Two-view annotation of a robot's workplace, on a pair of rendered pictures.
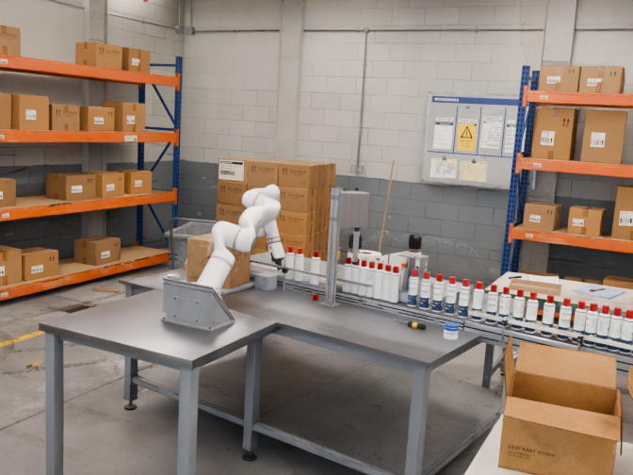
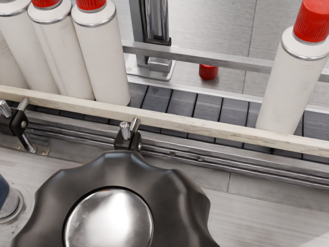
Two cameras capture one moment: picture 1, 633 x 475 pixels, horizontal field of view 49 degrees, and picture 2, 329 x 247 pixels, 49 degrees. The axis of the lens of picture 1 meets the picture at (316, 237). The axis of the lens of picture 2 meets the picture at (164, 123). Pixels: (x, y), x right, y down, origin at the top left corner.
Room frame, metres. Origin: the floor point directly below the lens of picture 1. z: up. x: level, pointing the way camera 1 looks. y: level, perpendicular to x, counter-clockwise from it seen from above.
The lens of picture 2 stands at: (4.35, -0.24, 1.29)
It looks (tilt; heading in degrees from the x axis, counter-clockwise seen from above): 54 degrees down; 161
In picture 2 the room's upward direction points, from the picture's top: 3 degrees counter-clockwise
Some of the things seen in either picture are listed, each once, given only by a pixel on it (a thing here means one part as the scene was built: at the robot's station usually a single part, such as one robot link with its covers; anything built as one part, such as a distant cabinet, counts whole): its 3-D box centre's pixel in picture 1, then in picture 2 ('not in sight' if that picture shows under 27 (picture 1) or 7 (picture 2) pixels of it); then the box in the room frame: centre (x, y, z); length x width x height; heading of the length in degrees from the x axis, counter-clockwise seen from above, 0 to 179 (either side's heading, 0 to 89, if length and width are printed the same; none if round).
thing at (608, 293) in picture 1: (600, 291); not in sight; (4.74, -1.98, 0.81); 0.32 x 0.24 x 0.01; 139
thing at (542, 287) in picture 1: (535, 286); not in sight; (4.72, -1.52, 0.82); 0.34 x 0.24 x 0.03; 70
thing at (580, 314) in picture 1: (579, 321); not in sight; (3.24, -1.27, 0.98); 0.05 x 0.05 x 0.20
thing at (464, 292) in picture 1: (463, 298); not in sight; (3.58, -0.79, 0.98); 0.05 x 0.05 x 0.20
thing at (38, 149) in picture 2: not in sight; (30, 150); (4.00, -0.34, 0.83); 0.06 x 0.03 x 0.01; 53
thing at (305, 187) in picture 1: (275, 221); not in sight; (7.89, 0.48, 0.70); 1.20 x 0.82 x 1.39; 70
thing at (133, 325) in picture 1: (173, 321); not in sight; (3.42, 0.70, 0.81); 0.90 x 0.90 x 0.04; 64
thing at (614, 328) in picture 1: (615, 329); not in sight; (3.15, -1.41, 0.98); 0.05 x 0.05 x 0.20
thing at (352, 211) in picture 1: (350, 208); not in sight; (3.90, -0.18, 1.38); 0.17 x 0.10 x 0.19; 110
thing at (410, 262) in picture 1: (411, 278); not in sight; (3.86, -0.54, 1.01); 0.14 x 0.13 x 0.26; 55
